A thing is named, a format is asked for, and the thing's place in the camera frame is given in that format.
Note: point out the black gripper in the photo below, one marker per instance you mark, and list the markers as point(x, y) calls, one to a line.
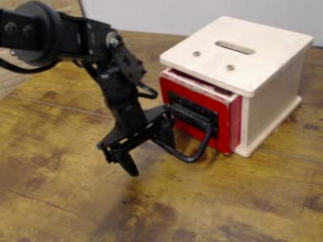
point(137, 126)

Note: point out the red drawer with black handle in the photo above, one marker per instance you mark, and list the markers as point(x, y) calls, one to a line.
point(206, 111)

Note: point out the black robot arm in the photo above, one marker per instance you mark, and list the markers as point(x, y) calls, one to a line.
point(45, 37)

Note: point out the white wooden drawer box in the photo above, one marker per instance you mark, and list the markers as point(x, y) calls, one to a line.
point(253, 60)

